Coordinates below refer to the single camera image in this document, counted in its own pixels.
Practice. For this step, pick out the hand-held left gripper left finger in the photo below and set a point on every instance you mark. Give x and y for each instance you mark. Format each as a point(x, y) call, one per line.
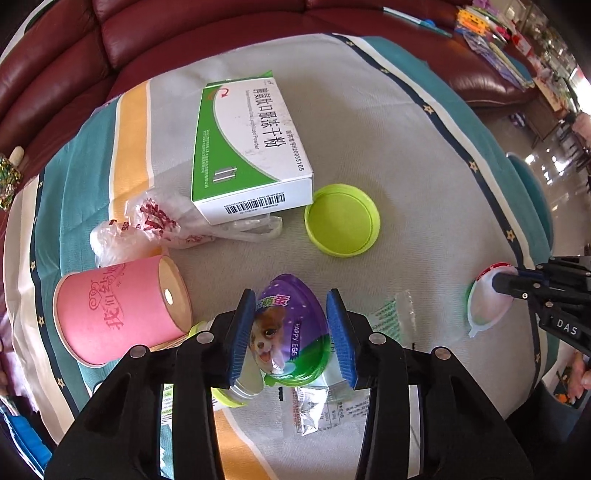
point(240, 337)

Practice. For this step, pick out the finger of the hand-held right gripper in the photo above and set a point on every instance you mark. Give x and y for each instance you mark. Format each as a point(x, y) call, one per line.
point(508, 284)
point(531, 272)

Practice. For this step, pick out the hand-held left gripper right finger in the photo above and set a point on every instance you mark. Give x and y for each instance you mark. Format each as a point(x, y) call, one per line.
point(341, 337)

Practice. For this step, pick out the red and white egg half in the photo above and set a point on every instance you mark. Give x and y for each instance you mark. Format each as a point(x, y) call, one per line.
point(485, 304)

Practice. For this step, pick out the purple egg toy green base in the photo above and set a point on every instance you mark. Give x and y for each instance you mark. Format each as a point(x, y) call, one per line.
point(286, 323)

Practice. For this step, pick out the teal plastic bin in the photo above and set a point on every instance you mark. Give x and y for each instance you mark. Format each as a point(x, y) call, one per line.
point(531, 189)

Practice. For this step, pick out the lime green round lid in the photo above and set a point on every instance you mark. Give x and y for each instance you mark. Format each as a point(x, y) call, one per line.
point(341, 221)

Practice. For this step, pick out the clear plastic bag red print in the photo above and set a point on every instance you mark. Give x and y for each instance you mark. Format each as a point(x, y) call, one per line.
point(138, 226)

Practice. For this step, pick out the person's right hand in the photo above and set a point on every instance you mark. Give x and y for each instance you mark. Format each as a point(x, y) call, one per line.
point(582, 374)

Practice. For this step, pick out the white jar with green rim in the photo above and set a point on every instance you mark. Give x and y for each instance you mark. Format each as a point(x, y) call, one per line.
point(240, 392)

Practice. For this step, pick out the clear plastic wrapper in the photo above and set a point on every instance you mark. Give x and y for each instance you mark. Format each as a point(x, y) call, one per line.
point(318, 406)

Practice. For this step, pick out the pink paper cup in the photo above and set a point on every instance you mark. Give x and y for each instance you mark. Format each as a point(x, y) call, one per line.
point(115, 309)

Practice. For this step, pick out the teal striped printed blanket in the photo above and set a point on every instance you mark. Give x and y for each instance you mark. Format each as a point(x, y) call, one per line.
point(415, 184)

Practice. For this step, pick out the wooden cabinet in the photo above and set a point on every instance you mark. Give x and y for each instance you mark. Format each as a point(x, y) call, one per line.
point(549, 115)

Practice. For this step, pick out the green and white medicine box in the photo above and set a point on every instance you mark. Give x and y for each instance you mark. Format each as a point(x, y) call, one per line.
point(240, 138)

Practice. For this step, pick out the pile of colourful toys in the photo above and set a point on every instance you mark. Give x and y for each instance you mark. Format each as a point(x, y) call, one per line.
point(489, 41)

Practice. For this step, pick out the blue plastic item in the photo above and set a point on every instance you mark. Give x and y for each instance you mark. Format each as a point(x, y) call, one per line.
point(23, 434)

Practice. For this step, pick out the teal book on sofa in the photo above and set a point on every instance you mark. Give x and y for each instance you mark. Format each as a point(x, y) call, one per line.
point(429, 23)

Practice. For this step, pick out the dark red leather sofa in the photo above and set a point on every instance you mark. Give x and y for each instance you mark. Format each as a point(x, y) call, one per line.
point(138, 37)

